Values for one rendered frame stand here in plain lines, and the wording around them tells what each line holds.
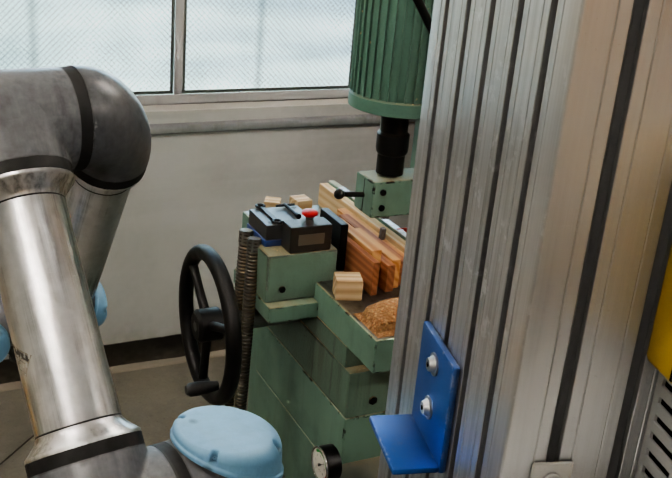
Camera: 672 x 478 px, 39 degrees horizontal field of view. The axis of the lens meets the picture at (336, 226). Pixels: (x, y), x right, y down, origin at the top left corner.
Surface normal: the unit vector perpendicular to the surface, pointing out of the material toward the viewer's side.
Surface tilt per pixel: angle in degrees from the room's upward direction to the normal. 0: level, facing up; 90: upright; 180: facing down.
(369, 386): 90
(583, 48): 90
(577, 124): 90
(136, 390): 0
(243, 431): 7
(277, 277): 90
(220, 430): 7
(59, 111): 66
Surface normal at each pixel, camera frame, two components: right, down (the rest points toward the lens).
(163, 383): 0.09, -0.93
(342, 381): -0.90, 0.09
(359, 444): 0.43, 0.36
